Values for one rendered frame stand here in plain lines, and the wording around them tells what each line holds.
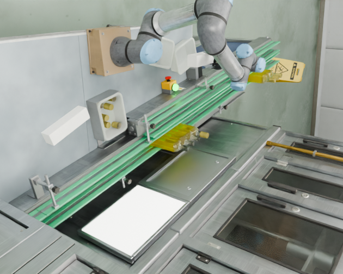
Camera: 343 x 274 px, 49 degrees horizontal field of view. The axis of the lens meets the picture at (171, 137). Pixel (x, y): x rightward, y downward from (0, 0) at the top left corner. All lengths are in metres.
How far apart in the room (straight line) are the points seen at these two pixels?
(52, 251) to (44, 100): 0.81
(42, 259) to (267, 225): 1.01
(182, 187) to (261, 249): 0.53
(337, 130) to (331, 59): 1.48
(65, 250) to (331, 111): 7.42
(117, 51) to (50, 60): 0.32
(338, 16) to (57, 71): 6.40
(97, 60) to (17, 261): 1.05
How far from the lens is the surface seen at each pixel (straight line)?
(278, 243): 1.72
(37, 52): 1.78
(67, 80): 1.88
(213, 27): 1.51
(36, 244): 1.29
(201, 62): 2.08
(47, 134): 1.80
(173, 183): 2.00
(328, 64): 7.95
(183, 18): 1.69
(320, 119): 8.41
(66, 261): 1.19
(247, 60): 1.86
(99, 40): 1.88
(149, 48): 1.79
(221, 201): 1.90
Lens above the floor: 2.22
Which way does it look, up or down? 35 degrees down
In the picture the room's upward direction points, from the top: 104 degrees clockwise
